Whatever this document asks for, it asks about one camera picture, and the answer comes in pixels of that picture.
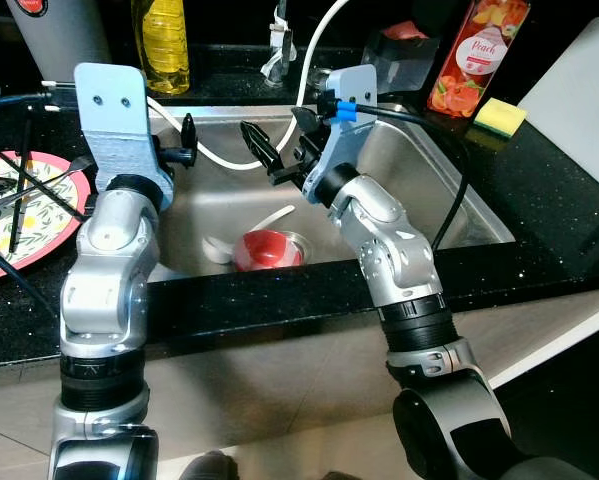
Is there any white flexible hose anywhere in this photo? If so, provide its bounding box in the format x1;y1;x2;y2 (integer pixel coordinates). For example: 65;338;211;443
144;0;352;173

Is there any light grey right wrist camera mount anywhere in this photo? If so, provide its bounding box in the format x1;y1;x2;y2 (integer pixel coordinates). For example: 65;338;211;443
304;67;380;201

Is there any clear plastic container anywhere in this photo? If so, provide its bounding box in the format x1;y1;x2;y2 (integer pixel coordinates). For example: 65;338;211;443
362;20;442;96

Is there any red bowl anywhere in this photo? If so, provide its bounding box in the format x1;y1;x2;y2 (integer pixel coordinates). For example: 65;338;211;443
234;228;306;273

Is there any grey tumbler with red logo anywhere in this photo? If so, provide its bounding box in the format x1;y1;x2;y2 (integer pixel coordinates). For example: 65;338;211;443
4;0;115;86

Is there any black panel with white edge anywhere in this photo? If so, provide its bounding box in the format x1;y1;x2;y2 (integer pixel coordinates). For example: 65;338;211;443
484;295;599;480

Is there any yellow green sponge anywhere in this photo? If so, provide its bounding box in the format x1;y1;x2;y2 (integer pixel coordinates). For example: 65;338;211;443
474;97;529;139

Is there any metal faucet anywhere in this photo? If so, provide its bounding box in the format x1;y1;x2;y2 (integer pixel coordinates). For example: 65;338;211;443
261;0;298;86

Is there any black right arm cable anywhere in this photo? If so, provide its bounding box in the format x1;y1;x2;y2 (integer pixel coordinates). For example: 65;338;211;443
329;98;472;251

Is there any red peach soap pouch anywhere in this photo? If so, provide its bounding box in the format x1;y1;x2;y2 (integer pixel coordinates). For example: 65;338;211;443
427;0;532;119

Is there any white board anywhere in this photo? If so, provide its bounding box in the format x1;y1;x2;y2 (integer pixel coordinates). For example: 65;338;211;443
519;15;599;196

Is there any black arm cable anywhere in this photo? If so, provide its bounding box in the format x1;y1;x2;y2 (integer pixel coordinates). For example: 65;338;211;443
329;98;472;251
0;88;80;113

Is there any yellow oil bottle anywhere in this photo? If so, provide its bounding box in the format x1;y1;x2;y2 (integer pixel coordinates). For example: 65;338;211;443
131;0;191;97

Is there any robot left black foot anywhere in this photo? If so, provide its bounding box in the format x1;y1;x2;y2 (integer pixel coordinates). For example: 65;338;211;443
179;450;242;480

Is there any stainless steel sink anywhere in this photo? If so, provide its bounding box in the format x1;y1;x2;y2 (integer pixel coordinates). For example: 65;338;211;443
144;100;520;283

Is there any pink rimmed floral plate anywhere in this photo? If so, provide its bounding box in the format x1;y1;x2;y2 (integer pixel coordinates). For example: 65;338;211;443
0;150;92;286

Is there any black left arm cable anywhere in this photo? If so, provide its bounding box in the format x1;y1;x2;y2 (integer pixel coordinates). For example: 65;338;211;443
0;88;80;113

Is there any grey cabinet door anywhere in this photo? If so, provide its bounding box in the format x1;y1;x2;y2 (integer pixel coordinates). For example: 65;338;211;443
0;300;340;476
319;285;599;441

